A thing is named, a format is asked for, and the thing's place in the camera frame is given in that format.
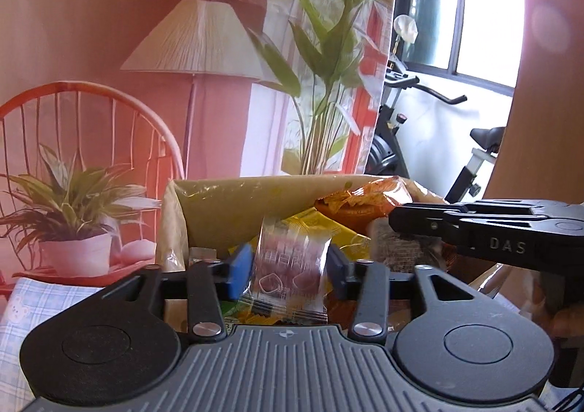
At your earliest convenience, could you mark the dark orange chip bag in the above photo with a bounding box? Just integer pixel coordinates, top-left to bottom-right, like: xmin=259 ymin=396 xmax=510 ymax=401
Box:
xmin=315 ymin=177 xmax=414 ymax=232

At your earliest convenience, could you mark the person's right hand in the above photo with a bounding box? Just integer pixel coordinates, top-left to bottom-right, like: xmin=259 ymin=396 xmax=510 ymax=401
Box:
xmin=551 ymin=306 xmax=584 ymax=339

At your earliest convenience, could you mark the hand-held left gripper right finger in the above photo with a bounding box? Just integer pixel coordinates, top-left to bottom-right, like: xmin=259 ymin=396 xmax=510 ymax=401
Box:
xmin=327 ymin=244 xmax=496 ymax=343

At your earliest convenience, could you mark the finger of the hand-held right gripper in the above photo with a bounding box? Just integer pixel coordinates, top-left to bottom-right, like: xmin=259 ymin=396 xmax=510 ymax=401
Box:
xmin=388 ymin=203 xmax=467 ymax=243

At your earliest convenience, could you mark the wooden board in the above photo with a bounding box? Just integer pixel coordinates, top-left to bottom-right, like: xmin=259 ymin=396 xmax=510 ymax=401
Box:
xmin=484 ymin=0 xmax=584 ymax=207

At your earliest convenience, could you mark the black framed window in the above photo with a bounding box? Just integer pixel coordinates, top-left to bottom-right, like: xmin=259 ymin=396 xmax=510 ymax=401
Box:
xmin=397 ymin=0 xmax=525 ymax=96

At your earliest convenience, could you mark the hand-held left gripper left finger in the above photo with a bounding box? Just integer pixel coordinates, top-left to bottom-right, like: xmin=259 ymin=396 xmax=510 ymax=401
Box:
xmin=103 ymin=243 xmax=255 ymax=344

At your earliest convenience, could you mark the taped cardboard box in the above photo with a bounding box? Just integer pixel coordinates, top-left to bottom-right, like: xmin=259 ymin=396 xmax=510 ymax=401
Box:
xmin=155 ymin=172 xmax=525 ymax=335

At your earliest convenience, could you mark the clear packet with red print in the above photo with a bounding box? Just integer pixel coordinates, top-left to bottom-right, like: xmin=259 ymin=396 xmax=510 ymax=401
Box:
xmin=237 ymin=216 xmax=331 ymax=326

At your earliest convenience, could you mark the black exercise bike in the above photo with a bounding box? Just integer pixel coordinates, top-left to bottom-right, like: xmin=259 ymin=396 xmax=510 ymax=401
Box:
xmin=369 ymin=15 xmax=507 ymax=203

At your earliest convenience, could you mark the yellow chip bag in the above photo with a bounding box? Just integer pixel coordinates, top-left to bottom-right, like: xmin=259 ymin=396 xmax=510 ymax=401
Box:
xmin=223 ymin=207 xmax=372 ymax=326

